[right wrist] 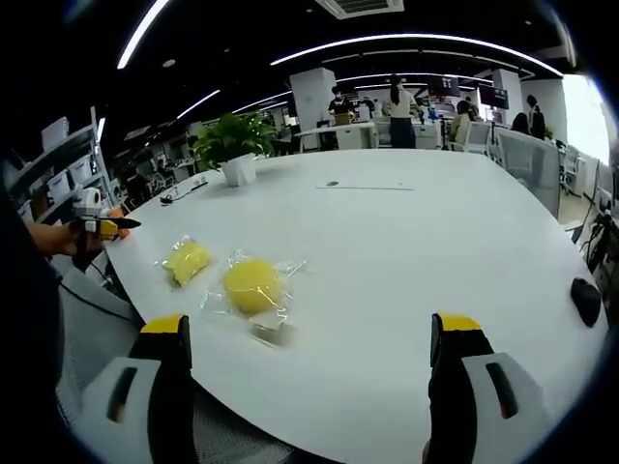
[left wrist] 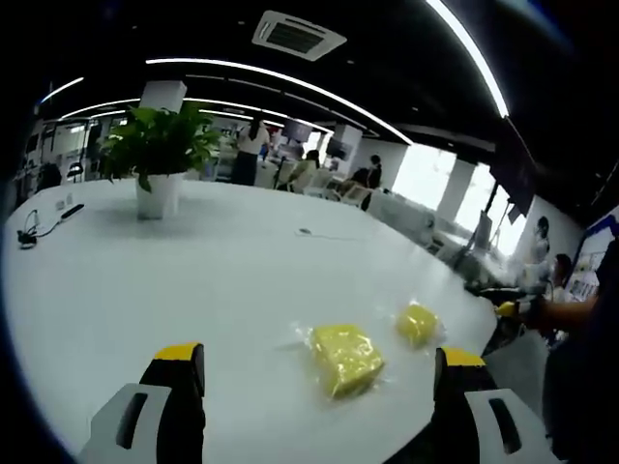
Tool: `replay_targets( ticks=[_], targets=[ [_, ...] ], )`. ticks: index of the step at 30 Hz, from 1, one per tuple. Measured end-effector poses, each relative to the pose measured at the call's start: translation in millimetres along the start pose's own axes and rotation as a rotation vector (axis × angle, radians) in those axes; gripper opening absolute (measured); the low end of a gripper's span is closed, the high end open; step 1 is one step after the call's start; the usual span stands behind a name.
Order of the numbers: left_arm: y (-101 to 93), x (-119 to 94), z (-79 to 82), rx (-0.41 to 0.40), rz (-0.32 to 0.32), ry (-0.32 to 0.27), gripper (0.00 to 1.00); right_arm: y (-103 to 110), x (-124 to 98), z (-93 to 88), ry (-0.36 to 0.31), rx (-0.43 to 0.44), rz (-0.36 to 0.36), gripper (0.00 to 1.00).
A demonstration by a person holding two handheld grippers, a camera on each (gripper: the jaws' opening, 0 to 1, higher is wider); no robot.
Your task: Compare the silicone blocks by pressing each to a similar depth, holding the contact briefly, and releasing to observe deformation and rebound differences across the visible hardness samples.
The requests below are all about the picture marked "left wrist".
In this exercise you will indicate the small yellow silicone block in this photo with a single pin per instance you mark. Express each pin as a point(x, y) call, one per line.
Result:
point(417, 325)

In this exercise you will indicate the black wall-mounted screen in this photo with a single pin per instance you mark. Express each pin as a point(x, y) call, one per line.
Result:
point(512, 169)

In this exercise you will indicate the person's dark clothing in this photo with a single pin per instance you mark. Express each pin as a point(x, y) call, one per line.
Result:
point(585, 386)

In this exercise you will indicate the wall poster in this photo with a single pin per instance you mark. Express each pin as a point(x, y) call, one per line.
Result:
point(592, 270)

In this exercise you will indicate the black bar-shaped device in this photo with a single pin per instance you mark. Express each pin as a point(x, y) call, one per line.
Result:
point(72, 211)

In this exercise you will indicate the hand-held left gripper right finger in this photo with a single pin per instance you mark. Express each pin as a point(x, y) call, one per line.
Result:
point(459, 386)

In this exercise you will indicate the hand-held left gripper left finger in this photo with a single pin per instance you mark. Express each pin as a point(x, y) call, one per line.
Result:
point(179, 386)

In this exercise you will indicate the curved ceiling light strip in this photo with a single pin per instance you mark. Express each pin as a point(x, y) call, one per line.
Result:
point(290, 84)

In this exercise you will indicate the ceiling air conditioner vent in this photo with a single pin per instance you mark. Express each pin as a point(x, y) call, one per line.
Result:
point(299, 35)

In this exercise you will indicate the long ceiling light strip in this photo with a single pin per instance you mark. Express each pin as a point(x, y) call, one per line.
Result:
point(476, 53)

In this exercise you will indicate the large yellow silicone block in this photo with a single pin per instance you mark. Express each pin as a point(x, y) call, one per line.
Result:
point(345, 360)

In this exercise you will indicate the white office chair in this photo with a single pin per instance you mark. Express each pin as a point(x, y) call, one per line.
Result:
point(355, 193)

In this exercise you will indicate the green potted plant white pot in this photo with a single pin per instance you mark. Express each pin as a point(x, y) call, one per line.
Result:
point(157, 145)

